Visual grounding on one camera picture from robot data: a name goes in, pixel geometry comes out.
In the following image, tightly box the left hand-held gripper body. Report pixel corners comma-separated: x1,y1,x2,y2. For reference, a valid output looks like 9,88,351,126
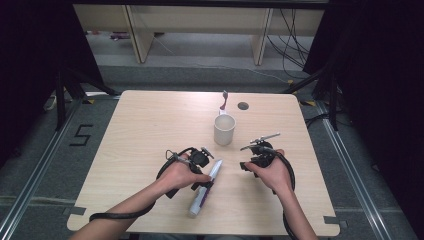
188,146,215,175

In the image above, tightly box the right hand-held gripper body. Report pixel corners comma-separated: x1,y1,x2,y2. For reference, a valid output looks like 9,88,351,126
240,132,282,169

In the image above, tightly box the white toothpaste tube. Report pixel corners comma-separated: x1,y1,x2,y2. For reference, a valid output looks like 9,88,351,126
188,159,224,219

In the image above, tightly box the white cup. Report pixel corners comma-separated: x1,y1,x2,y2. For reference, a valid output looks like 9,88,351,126
213,105,237,147

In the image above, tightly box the pink toothbrush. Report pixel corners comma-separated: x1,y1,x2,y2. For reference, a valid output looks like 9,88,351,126
220,89,230,114

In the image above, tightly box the person's left hand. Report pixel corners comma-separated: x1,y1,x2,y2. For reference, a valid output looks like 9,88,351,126
155,153,213,197

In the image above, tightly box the person's right hand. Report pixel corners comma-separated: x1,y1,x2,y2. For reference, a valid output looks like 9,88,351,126
253,148,296,198

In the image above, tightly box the black metal stand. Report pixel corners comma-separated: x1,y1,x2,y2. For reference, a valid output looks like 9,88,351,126
280,63,342,132
54,66,122,132

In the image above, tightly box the black tape piece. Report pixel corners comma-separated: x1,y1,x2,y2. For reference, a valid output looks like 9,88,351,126
62,206,87,216
323,215,348,230

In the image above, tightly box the black curtain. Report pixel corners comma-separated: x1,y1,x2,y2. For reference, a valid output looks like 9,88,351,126
0,0,105,168
302,0,424,231

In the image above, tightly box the beige wooden desk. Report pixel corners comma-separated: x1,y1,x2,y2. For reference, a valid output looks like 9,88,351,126
73,3,326,66

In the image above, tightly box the silver metal cable connector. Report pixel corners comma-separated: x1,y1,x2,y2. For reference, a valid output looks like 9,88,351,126
165,149,193,165

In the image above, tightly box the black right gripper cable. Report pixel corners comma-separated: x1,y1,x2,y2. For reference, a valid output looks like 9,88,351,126
259,144,297,240

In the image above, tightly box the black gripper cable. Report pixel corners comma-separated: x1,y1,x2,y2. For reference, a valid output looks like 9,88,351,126
259,144,297,240
88,146,202,223

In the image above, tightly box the black floor cable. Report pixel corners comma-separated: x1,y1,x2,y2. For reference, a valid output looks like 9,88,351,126
304,112,332,130

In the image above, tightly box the aluminium floor rail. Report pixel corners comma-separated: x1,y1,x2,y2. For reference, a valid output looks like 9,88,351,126
315,99,395,240
0,98,83,240

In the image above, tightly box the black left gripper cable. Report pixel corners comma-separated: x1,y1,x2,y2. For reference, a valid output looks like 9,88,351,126
88,146,202,223

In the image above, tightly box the bundle of black cables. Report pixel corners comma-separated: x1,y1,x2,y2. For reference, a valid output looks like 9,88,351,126
265,8,312,80

